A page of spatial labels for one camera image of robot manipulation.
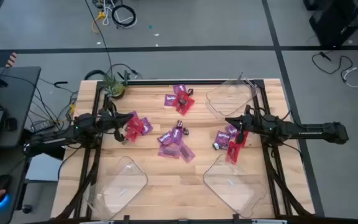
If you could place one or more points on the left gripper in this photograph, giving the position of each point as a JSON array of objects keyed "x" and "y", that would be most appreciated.
[{"x": 107, "y": 122}]

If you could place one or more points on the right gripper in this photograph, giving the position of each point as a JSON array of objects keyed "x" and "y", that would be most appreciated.
[{"x": 259, "y": 123}]

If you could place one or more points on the clear plastic bin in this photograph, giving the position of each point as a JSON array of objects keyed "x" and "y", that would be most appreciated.
[
  {"x": 233, "y": 186},
  {"x": 228, "y": 99},
  {"x": 117, "y": 189}
]

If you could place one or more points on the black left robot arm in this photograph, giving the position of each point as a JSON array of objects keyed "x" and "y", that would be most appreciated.
[{"x": 82, "y": 125}]

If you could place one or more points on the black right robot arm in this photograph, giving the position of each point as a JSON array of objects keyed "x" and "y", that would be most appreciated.
[{"x": 315, "y": 131}]

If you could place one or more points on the small potted green plant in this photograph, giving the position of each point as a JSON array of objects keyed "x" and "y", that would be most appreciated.
[{"x": 117, "y": 91}]

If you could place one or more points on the yellow connector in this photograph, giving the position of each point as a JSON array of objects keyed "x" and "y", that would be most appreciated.
[{"x": 72, "y": 109}]

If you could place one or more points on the black power adapter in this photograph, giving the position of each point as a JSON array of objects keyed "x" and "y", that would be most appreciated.
[{"x": 42, "y": 126}]

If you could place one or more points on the white panel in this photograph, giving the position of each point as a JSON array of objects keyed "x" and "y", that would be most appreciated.
[{"x": 43, "y": 168}]

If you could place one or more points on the dark grey desk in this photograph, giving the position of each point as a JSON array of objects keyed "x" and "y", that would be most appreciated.
[{"x": 17, "y": 93}]

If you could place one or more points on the small black box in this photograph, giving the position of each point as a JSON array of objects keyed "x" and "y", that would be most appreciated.
[{"x": 11, "y": 124}]

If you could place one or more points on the black caster wheel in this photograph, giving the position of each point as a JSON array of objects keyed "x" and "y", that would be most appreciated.
[{"x": 26, "y": 209}]

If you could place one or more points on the orange black striped strip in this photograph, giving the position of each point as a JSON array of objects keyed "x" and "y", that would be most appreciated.
[{"x": 11, "y": 59}]

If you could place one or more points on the black computer mouse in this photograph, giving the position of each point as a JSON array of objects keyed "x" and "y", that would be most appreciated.
[{"x": 2, "y": 183}]

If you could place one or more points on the black equipment case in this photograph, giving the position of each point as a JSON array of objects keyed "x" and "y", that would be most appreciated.
[{"x": 337, "y": 25}]

